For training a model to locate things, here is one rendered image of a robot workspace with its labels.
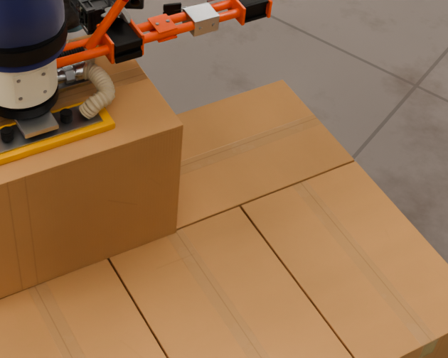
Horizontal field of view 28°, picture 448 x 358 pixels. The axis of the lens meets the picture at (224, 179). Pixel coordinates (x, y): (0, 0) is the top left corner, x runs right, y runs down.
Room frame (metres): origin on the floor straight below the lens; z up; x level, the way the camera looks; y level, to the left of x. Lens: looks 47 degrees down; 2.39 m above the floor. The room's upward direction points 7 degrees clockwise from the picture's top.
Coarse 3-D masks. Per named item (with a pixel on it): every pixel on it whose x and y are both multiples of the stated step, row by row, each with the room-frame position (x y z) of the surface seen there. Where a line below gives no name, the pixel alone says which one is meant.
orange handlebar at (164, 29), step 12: (228, 0) 1.82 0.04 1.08; (228, 12) 1.77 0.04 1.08; (144, 24) 1.69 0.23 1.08; (156, 24) 1.69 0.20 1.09; (168, 24) 1.69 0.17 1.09; (180, 24) 1.70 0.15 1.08; (192, 24) 1.71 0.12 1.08; (144, 36) 1.64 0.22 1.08; (156, 36) 1.66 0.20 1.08; (168, 36) 1.67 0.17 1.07; (72, 48) 1.58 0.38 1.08; (96, 48) 1.58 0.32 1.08; (108, 48) 1.59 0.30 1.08; (60, 60) 1.52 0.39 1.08; (72, 60) 1.53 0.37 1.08; (84, 60) 1.55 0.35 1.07
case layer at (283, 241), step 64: (192, 128) 1.91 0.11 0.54; (256, 128) 1.95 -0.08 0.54; (320, 128) 1.98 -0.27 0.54; (192, 192) 1.66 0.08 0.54; (256, 192) 1.68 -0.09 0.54; (320, 192) 1.71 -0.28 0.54; (128, 256) 1.41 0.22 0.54; (192, 256) 1.43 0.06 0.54; (256, 256) 1.46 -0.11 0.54; (320, 256) 1.48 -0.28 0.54; (384, 256) 1.51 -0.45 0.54; (0, 320) 1.17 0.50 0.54; (64, 320) 1.19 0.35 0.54; (128, 320) 1.21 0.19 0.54; (192, 320) 1.24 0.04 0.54; (256, 320) 1.26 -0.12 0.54; (320, 320) 1.28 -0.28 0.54; (384, 320) 1.30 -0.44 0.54
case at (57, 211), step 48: (144, 96) 1.59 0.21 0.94; (96, 144) 1.41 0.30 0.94; (144, 144) 1.45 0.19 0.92; (0, 192) 1.26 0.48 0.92; (48, 192) 1.32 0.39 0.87; (96, 192) 1.38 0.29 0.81; (144, 192) 1.45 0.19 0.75; (0, 240) 1.25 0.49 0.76; (48, 240) 1.31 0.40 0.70; (96, 240) 1.38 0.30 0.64; (144, 240) 1.45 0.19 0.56; (0, 288) 1.24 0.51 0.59
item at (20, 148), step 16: (64, 112) 1.45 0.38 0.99; (80, 112) 1.48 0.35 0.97; (0, 128) 1.41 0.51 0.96; (16, 128) 1.41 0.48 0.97; (64, 128) 1.43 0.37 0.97; (80, 128) 1.44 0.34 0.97; (96, 128) 1.44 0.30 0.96; (112, 128) 1.46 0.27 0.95; (0, 144) 1.35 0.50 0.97; (16, 144) 1.36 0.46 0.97; (32, 144) 1.37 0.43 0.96; (48, 144) 1.38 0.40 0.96; (64, 144) 1.40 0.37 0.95; (0, 160) 1.31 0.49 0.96
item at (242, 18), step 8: (232, 0) 1.82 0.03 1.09; (240, 0) 1.81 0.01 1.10; (248, 0) 1.81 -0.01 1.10; (256, 0) 1.82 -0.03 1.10; (264, 0) 1.82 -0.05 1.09; (232, 8) 1.82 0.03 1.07; (240, 8) 1.79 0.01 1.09; (248, 8) 1.79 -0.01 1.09; (256, 8) 1.81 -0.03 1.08; (264, 8) 1.82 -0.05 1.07; (240, 16) 1.78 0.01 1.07; (248, 16) 1.80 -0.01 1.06; (256, 16) 1.81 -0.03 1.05; (264, 16) 1.82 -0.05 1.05
